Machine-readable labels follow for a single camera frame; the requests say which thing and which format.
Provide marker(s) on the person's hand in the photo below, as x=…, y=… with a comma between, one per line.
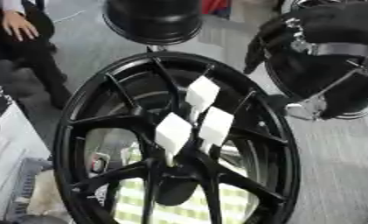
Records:
x=18, y=24

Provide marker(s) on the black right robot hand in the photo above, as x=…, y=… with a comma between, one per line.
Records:
x=339, y=23

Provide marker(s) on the black round wheel rim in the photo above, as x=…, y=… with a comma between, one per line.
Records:
x=152, y=20

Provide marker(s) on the black spoked wheel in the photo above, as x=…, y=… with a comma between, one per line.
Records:
x=141, y=172

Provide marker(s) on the person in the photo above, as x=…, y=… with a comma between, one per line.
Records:
x=31, y=55

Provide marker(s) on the white printed board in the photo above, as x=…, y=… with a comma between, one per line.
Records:
x=8, y=140

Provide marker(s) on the red object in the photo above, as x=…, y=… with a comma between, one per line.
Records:
x=215, y=7

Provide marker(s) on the grey plastic basket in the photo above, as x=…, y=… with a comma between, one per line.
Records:
x=31, y=175

